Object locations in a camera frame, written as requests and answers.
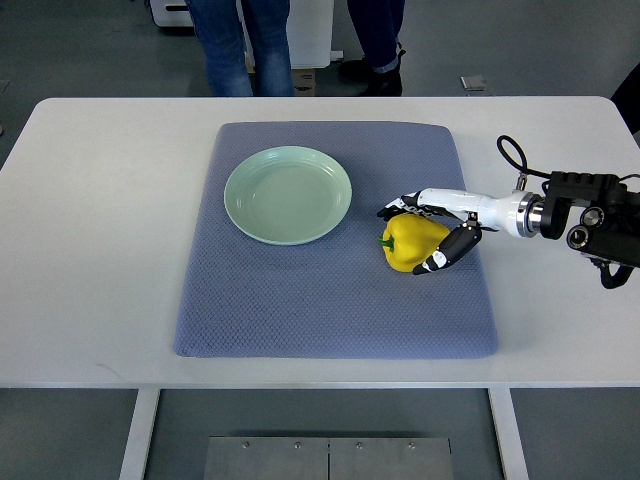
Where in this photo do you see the white right table leg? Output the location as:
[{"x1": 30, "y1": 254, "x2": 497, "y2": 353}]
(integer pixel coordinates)
[{"x1": 488, "y1": 388, "x2": 529, "y2": 480}]

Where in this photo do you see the blue grey quilted mat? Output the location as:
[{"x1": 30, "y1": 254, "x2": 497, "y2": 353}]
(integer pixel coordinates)
[{"x1": 174, "y1": 121, "x2": 498, "y2": 359}]

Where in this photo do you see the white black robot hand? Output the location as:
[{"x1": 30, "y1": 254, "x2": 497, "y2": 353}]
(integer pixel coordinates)
[{"x1": 378, "y1": 188, "x2": 543, "y2": 275}]

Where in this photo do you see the person in blue jeans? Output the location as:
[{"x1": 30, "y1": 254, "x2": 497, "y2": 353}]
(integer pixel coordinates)
[{"x1": 186, "y1": 0, "x2": 294, "y2": 98}]

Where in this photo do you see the person in dark jeans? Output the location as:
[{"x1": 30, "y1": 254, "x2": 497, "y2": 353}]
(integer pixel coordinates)
[{"x1": 339, "y1": 0, "x2": 405, "y2": 97}]

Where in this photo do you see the white table leg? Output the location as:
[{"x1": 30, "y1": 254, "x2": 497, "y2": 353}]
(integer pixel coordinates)
[
  {"x1": 488, "y1": 388, "x2": 529, "y2": 480},
  {"x1": 119, "y1": 387, "x2": 160, "y2": 480}
]

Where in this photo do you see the yellow bell pepper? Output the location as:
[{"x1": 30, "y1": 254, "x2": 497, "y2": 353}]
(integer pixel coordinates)
[{"x1": 378, "y1": 213, "x2": 450, "y2": 273}]

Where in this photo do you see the grey floor plate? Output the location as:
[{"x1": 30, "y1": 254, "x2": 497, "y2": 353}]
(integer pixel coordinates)
[{"x1": 459, "y1": 74, "x2": 488, "y2": 92}]

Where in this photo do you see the cardboard box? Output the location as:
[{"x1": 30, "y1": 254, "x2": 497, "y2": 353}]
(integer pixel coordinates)
[{"x1": 246, "y1": 58, "x2": 317, "y2": 97}]

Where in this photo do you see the white left table leg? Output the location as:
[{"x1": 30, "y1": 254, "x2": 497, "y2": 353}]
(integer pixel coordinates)
[{"x1": 119, "y1": 387, "x2": 160, "y2": 480}]

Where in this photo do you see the light green plate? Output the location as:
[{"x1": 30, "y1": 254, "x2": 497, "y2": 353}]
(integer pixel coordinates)
[{"x1": 224, "y1": 146, "x2": 352, "y2": 246}]

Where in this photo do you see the white machine on floor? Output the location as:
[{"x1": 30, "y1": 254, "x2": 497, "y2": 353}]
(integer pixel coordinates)
[{"x1": 148, "y1": 0, "x2": 193, "y2": 28}]

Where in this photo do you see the white cabinet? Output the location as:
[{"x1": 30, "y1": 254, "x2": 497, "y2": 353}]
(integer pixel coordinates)
[{"x1": 238, "y1": 0, "x2": 345, "y2": 70}]

